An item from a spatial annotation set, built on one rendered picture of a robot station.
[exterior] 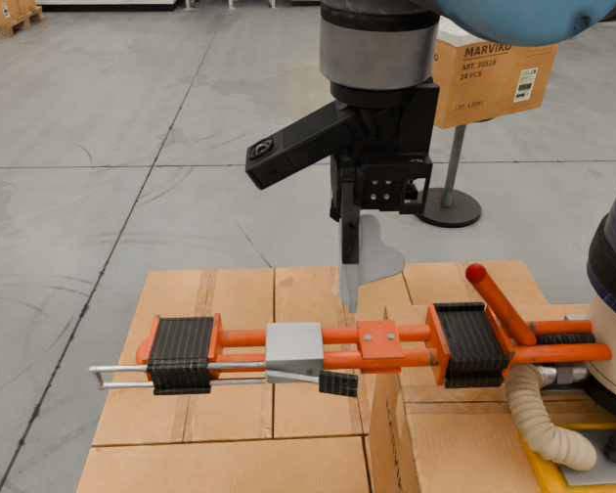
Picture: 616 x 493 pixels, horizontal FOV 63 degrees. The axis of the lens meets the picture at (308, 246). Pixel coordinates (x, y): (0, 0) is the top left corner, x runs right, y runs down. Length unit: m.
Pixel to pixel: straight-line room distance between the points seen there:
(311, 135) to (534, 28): 0.22
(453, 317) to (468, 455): 0.18
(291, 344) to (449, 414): 0.26
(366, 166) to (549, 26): 0.20
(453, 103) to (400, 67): 1.97
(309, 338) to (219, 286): 0.94
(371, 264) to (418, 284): 1.10
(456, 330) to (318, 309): 0.82
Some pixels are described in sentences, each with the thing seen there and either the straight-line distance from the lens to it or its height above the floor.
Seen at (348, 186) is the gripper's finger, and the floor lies 1.33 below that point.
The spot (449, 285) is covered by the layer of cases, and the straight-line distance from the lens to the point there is 1.57.
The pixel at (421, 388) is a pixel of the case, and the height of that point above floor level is 0.94.
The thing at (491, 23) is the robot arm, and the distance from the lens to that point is 0.26.
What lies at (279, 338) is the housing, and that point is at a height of 1.09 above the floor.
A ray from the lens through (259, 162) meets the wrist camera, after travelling 0.44.
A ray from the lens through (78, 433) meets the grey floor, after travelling 1.99.
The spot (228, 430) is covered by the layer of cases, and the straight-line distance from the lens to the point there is 1.20.
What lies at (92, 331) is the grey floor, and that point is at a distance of 2.31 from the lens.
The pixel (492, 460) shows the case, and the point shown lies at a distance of 0.73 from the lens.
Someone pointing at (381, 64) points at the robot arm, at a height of 1.44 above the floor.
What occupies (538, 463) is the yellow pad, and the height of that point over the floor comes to 0.96.
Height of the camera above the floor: 1.55
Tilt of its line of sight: 37 degrees down
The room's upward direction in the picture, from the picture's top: straight up
